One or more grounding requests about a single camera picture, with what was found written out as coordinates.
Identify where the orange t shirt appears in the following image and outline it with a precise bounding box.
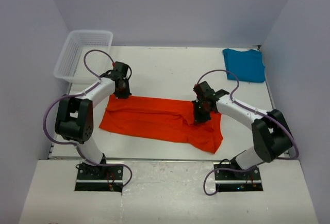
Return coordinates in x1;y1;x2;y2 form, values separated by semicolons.
99;95;223;154

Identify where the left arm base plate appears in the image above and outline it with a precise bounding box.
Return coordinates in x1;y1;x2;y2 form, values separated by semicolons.
74;163;124;193

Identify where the blue folded t shirt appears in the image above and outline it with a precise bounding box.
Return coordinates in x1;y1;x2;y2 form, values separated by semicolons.
222;49;265;83

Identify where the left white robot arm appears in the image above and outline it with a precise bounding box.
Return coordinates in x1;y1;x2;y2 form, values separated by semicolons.
55;62;132;179

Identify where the white plastic basket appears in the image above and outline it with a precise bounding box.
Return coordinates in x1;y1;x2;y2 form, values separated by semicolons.
54;30;113;84

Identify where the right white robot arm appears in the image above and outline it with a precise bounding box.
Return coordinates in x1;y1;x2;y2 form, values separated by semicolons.
192;81;294;179

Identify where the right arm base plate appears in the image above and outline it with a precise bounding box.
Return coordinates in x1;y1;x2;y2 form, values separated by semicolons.
213;162;263;193

